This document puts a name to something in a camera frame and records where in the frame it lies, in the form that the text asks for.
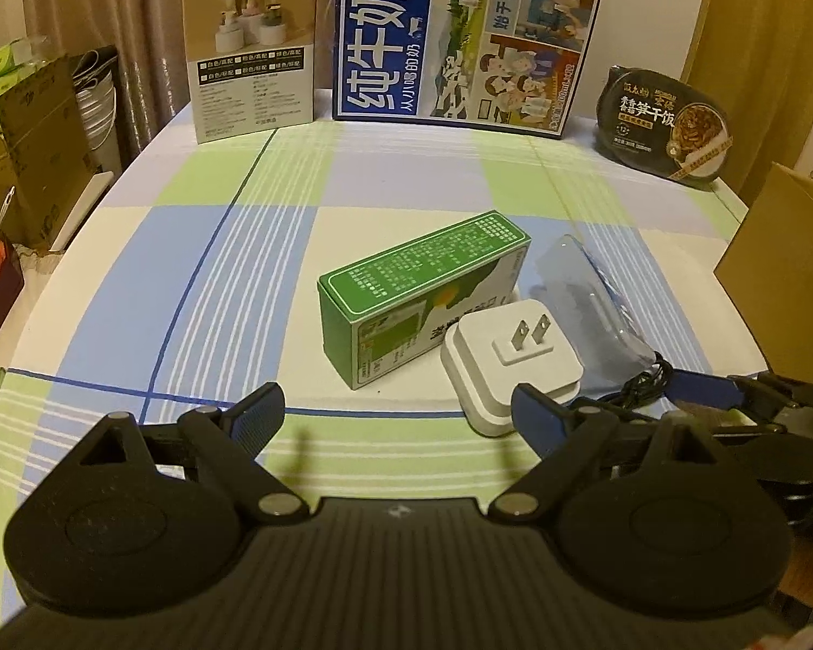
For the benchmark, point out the yellow curtain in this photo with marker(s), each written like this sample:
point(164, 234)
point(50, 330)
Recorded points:
point(765, 27)

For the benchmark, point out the blue milk carton case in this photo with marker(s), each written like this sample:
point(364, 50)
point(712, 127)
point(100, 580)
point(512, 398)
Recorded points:
point(393, 47)

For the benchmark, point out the metal spoon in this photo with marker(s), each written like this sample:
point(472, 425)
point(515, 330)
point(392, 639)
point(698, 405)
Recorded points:
point(1, 223)

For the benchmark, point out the black instant rice bowl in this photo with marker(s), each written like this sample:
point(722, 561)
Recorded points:
point(664, 122)

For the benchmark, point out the clear plastic bag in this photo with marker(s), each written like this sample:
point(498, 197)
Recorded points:
point(582, 284)

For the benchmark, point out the green carton box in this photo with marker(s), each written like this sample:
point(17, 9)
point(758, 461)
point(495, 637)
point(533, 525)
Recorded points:
point(406, 298)

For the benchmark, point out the white humidifier box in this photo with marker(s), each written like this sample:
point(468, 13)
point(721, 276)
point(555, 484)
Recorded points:
point(251, 54)

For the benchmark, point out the brown cardboard box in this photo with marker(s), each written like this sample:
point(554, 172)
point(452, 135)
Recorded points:
point(779, 271)

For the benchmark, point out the printed cardboard box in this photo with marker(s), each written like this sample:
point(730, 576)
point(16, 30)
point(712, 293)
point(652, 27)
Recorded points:
point(47, 156)

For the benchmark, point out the checked cloth desktop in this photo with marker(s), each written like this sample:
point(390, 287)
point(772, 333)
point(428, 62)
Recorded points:
point(176, 284)

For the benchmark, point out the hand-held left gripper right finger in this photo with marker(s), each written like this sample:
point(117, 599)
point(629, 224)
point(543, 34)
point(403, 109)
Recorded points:
point(535, 416)

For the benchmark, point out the white plug charger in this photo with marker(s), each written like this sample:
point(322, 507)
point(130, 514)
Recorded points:
point(508, 379)

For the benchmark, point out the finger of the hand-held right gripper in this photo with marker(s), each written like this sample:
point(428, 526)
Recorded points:
point(701, 387)

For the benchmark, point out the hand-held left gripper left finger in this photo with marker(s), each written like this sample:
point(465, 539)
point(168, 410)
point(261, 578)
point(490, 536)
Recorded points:
point(257, 414)

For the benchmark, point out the green tissue packet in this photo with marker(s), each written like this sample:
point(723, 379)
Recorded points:
point(15, 59)

